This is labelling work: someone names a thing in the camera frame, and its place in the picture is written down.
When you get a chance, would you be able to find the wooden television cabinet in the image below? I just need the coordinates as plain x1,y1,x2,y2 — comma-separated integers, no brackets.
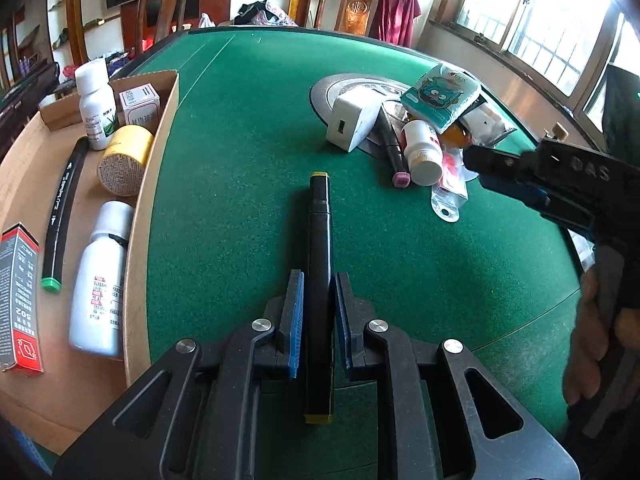
120,0,233,48

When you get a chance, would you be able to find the plain wooden chair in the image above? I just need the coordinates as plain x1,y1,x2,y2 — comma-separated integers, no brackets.
135,0,201,53

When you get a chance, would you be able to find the black marker pink cap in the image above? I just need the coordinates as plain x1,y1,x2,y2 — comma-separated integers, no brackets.
375,107,412,187

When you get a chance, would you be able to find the clear plastic packet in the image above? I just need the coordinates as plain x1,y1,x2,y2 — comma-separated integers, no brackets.
457,100,516,148

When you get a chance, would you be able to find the wood framed window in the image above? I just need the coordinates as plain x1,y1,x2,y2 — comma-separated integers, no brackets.
440,0,640,111

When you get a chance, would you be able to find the cardboard box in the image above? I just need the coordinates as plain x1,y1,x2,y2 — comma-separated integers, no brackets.
0,70,181,456

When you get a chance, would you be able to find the red grey glue box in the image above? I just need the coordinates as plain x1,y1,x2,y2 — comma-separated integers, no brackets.
0,222,45,375

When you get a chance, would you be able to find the plain white bottle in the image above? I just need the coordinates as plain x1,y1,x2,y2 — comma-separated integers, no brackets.
68,201,135,358

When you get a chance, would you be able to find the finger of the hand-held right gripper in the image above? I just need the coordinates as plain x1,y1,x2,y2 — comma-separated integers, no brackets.
464,146,544,186
482,177,551,212

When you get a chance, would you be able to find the carved wooden chair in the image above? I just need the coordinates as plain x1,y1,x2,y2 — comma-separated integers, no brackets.
315,0,391,36

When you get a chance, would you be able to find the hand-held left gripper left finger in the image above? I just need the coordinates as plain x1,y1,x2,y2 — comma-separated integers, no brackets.
52,269,307,480

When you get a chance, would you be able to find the dark folding mahjong table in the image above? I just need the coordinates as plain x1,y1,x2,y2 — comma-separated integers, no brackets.
0,62,61,126

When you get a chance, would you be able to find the person's right hand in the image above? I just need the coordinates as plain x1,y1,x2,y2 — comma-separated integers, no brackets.
562,266,610,408

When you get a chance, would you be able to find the yellow jar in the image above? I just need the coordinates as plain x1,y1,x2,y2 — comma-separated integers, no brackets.
96,125,155,197

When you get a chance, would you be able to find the black marker green cap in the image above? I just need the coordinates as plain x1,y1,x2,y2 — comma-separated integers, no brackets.
40,137,88,293

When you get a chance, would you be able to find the white pink medicine box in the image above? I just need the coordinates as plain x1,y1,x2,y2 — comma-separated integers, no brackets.
116,82,162,128

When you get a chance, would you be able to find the white bottle green label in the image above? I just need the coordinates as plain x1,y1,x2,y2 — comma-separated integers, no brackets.
75,59,118,152

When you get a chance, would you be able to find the pile of clothes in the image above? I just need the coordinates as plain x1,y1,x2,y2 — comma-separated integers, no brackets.
234,1,300,28

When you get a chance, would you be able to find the red cloth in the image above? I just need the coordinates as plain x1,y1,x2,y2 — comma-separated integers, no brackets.
376,0,422,48

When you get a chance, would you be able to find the white charger adapter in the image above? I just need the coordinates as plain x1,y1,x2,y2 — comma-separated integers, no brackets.
326,94,383,153

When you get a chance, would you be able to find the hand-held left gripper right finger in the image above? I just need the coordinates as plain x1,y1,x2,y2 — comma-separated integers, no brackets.
334,271,581,480

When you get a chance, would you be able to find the yellow packet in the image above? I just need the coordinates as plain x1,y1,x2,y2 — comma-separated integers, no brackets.
442,122,473,148

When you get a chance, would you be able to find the red number candle packet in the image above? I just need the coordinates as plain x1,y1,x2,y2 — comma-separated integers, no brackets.
430,145,471,223

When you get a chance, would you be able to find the cartoon print tissue packet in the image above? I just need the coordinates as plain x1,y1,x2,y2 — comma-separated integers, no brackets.
401,65,482,135

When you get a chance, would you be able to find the black marker yellow cap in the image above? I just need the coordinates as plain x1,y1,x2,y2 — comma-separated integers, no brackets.
302,172,335,423

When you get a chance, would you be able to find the white bottle red label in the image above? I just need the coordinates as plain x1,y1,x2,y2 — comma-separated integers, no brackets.
402,119,445,186

